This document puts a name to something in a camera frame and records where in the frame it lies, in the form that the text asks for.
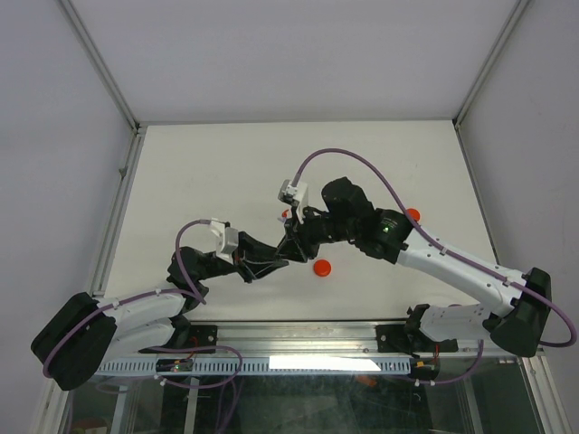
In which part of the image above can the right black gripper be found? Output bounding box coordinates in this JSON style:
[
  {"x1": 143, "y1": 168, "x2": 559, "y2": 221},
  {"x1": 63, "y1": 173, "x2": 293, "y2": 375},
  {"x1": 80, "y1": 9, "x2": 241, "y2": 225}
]
[{"x1": 274, "y1": 203, "x2": 358, "y2": 263}]

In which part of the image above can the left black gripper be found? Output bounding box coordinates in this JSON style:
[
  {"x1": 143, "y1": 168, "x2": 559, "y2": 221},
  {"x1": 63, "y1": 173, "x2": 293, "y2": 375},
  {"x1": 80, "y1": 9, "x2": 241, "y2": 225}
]
[{"x1": 195, "y1": 232, "x2": 289, "y2": 283}]

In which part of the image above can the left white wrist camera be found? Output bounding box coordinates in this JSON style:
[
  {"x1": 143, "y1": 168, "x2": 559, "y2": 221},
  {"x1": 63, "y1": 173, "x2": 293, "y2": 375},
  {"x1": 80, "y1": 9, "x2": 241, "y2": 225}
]
[{"x1": 209, "y1": 219, "x2": 239, "y2": 264}]

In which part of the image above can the red charging case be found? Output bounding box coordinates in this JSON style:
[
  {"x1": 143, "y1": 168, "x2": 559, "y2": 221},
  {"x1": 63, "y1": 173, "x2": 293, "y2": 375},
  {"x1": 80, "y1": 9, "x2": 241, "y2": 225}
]
[
  {"x1": 407, "y1": 208, "x2": 421, "y2": 222},
  {"x1": 313, "y1": 259, "x2": 332, "y2": 278}
]

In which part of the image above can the small green-lit circuit board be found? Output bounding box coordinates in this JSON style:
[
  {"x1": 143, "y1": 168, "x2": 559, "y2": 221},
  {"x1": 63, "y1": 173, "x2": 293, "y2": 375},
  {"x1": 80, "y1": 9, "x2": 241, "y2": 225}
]
[{"x1": 156, "y1": 359, "x2": 195, "y2": 373}]

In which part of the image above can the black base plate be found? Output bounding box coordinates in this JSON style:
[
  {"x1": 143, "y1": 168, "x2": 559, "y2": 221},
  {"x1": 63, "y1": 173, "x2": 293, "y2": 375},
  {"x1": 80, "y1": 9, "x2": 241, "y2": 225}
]
[
  {"x1": 375, "y1": 324, "x2": 410, "y2": 354},
  {"x1": 182, "y1": 324, "x2": 218, "y2": 354}
]

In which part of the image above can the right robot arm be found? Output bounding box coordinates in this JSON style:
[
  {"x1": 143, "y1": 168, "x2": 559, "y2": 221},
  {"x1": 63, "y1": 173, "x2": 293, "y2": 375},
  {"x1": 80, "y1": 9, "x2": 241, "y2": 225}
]
[{"x1": 278, "y1": 177, "x2": 551, "y2": 357}]

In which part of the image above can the slotted cable duct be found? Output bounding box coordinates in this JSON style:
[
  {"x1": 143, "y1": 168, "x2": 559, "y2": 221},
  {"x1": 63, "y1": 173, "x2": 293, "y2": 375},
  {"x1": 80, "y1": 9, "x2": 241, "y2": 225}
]
[{"x1": 97, "y1": 354, "x2": 411, "y2": 377}]

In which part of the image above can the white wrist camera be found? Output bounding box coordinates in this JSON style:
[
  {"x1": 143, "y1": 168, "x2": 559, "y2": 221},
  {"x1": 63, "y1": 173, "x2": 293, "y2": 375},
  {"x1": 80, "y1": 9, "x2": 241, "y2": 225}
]
[
  {"x1": 278, "y1": 179, "x2": 308, "y2": 223},
  {"x1": 209, "y1": 219, "x2": 239, "y2": 264}
]

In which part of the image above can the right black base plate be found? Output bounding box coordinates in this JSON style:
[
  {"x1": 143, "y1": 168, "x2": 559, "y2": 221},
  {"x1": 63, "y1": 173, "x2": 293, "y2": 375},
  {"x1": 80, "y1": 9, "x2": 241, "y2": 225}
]
[{"x1": 375, "y1": 324, "x2": 410, "y2": 354}]

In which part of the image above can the aluminium front rail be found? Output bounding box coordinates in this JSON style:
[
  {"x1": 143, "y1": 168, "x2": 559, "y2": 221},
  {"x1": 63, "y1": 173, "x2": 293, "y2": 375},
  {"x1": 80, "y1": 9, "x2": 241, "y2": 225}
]
[{"x1": 103, "y1": 319, "x2": 544, "y2": 358}]

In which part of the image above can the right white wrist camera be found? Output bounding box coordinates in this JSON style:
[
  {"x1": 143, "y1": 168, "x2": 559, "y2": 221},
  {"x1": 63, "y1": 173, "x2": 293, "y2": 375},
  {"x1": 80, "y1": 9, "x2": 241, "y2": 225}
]
[{"x1": 278, "y1": 179, "x2": 308, "y2": 223}]

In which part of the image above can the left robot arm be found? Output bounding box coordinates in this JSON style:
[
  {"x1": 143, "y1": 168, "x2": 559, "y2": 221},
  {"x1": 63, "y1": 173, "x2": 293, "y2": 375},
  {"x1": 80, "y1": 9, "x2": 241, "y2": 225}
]
[{"x1": 31, "y1": 232, "x2": 289, "y2": 391}]

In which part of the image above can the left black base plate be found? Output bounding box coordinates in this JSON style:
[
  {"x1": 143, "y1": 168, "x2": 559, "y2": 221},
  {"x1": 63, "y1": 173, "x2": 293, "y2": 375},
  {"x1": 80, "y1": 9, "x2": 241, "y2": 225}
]
[{"x1": 182, "y1": 324, "x2": 218, "y2": 354}]

